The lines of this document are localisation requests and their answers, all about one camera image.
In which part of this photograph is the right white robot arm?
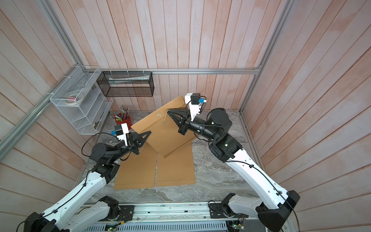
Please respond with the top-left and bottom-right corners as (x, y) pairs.
(133, 105), (300, 232)

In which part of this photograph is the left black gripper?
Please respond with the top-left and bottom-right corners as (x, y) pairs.
(109, 130), (151, 162)

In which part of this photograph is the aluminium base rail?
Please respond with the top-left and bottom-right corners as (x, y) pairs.
(57, 200), (290, 225)

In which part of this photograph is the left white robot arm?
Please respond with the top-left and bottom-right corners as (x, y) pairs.
(21, 131), (151, 232)

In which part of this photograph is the brown kraft file bag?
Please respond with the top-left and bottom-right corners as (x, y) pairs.
(114, 143), (157, 190)

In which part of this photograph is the horizontal aluminium wall rail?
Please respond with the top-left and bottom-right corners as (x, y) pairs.
(98, 68), (260, 75)

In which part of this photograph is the tape roll on shelf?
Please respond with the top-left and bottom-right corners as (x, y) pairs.
(63, 93), (81, 105)

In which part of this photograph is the bundle of coloured pencils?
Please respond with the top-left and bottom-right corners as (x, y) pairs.
(118, 105), (128, 121)

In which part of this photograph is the red metal pencil bucket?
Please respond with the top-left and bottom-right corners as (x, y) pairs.
(114, 113), (132, 130)

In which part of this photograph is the black mesh wall basket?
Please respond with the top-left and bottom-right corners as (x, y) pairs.
(97, 71), (155, 97)

